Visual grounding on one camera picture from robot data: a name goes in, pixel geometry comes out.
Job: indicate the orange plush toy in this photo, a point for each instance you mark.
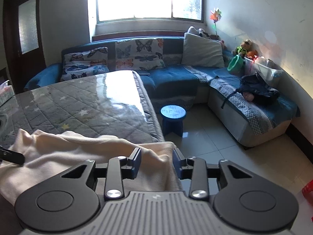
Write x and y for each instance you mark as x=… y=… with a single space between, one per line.
x=251 y=54

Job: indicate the green plastic bucket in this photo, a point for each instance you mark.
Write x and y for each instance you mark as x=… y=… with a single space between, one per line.
x=235 y=64

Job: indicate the grey pillow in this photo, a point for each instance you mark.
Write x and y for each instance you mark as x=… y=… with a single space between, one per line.
x=203 y=51

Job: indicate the white tissue box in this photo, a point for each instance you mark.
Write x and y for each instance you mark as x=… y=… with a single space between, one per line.
x=6 y=95

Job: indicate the patterned sofa cover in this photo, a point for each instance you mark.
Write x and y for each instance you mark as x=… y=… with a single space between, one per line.
x=244 y=107

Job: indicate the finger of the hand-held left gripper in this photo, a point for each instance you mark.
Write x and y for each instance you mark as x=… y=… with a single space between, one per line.
x=12 y=156

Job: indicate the dark wooden door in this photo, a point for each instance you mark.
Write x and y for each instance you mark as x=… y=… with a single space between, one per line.
x=12 y=66

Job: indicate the butterfly print cushion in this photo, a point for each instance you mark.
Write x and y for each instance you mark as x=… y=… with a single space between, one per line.
x=83 y=63
x=139 y=53

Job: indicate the dark blue clothing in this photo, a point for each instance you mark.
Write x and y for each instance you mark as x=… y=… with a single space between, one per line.
x=259 y=88

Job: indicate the cream long-sleeved garment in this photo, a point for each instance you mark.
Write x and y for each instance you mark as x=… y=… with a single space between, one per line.
x=73 y=149

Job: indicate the black and white plush toy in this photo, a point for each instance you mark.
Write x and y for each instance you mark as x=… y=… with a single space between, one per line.
x=195 y=31

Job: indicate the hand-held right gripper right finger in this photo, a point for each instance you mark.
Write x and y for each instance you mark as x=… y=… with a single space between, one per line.
x=177 y=164

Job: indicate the red plastic item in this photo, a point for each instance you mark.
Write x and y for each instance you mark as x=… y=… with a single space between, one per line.
x=308 y=191

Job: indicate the white storage box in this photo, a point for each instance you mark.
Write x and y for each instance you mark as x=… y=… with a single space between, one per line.
x=269 y=72

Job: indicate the brown plush toy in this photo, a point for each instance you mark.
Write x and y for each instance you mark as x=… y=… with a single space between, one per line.
x=243 y=47

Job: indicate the blue round stool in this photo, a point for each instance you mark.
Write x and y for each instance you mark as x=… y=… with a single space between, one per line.
x=173 y=112

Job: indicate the colourful pinwheel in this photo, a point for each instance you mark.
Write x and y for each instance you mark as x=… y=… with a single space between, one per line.
x=215 y=16

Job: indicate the blue corner sofa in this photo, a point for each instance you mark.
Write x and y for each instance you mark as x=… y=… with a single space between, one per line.
x=171 y=78

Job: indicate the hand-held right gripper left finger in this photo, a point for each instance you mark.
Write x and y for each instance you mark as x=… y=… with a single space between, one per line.
x=135 y=162

